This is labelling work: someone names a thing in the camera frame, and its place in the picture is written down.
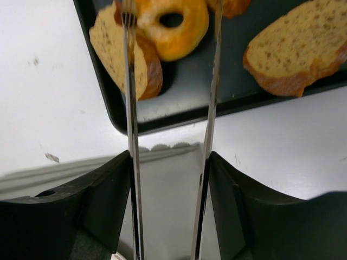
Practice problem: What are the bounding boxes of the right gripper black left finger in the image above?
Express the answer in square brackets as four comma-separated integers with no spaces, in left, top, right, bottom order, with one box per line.
[1,151,130,259]

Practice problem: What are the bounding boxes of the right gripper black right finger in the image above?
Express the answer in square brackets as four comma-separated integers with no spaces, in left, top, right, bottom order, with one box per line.
[209,152,346,259]

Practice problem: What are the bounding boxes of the silver metal tongs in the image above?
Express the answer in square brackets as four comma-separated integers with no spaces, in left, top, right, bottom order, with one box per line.
[120,1,223,259]

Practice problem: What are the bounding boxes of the brown crust bread slice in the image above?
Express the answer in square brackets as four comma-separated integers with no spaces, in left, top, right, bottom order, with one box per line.
[243,1,346,97]

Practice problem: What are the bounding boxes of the seeded bread slice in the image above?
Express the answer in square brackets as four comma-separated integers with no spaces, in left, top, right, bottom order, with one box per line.
[89,2,163,100]

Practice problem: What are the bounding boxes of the dark brown bread chunk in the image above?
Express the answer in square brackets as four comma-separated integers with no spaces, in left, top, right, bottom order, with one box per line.
[207,0,251,18]

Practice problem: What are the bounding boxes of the orange glazed donut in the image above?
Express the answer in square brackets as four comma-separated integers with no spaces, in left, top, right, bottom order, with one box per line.
[136,0,209,61]

